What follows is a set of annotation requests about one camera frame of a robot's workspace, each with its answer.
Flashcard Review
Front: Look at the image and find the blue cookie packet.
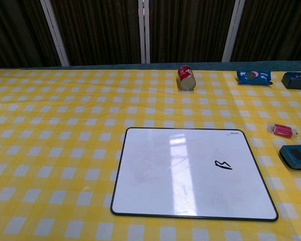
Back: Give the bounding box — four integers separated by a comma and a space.
235, 70, 274, 86

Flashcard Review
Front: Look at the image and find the red snack can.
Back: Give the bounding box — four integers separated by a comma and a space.
177, 65, 197, 91

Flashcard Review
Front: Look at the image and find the dark blue box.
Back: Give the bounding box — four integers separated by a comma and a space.
281, 71, 301, 90

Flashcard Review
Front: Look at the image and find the yellow white checkered tablecloth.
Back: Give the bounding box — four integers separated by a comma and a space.
0, 67, 301, 241

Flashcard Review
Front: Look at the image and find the pink wrapped candy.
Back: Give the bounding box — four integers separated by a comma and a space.
267, 123, 299, 139

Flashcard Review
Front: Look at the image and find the blue whiteboard eraser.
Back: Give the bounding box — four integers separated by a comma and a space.
278, 144, 301, 171

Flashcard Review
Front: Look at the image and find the white frame post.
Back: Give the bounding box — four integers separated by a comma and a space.
137, 0, 151, 64
221, 0, 246, 62
40, 0, 70, 67

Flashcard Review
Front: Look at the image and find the dark pleated curtain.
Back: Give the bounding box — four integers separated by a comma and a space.
0, 0, 301, 72

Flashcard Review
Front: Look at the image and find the white dry-erase board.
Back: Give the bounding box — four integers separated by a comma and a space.
110, 127, 279, 222

